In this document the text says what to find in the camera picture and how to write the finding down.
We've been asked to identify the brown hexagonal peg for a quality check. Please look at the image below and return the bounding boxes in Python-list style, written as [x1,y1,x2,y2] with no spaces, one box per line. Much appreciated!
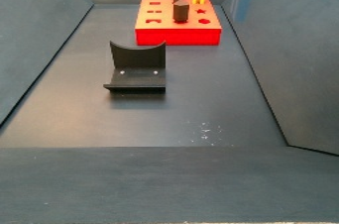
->
[172,0,189,23]

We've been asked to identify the red shape sorting board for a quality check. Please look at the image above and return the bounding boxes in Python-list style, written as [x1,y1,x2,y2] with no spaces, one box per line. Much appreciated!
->
[134,0,222,46]

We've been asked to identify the black curved holder stand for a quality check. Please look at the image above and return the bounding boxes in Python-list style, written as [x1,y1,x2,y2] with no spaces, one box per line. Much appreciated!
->
[102,43,165,93]

